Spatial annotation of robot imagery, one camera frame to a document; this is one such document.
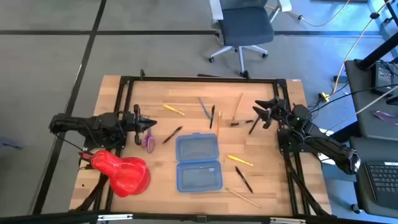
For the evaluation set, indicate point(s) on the blue translucent plastic supply box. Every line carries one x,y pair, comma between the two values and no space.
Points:
199,161

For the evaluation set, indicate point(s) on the purple ribbon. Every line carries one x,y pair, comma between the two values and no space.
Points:
385,116

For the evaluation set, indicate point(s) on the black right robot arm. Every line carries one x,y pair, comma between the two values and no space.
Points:
326,143

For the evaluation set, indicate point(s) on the yellow highlighter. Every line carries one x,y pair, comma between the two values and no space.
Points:
239,160
174,109

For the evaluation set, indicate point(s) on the orange pencil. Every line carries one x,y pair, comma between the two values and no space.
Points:
219,123

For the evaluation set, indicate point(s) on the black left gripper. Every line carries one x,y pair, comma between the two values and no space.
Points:
136,123

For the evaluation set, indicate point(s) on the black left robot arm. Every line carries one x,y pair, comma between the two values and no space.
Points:
93,123

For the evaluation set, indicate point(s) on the black beam with silver brackets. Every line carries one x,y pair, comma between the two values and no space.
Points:
46,219

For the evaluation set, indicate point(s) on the black aluminium table frame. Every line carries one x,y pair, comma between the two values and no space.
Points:
261,80

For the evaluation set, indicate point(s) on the black diagonal pole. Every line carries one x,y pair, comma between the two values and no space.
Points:
376,54

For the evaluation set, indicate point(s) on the blue pen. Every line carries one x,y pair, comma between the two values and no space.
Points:
204,108

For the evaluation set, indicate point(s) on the grey side desk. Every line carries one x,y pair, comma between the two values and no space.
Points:
363,118

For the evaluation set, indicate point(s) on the dark laptop keyboard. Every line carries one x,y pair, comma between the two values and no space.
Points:
382,183

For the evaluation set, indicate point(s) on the black ballpoint pen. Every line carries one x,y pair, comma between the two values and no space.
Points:
212,117
172,135
241,123
243,179
253,127

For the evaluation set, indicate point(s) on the red plastic lamp shade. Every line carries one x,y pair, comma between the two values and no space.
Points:
124,174

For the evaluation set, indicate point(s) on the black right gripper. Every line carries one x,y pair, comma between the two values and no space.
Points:
280,113

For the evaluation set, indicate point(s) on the grey office chair white base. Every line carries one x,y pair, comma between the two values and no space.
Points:
245,28

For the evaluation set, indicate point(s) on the natural wood pencil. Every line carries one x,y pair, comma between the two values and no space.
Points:
243,197
238,106

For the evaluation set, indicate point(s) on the white paper sheet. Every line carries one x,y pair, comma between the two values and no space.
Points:
326,132

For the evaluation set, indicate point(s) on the purple scissors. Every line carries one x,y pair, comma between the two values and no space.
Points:
149,134

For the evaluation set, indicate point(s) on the black power adapter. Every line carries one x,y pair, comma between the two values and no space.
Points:
382,77

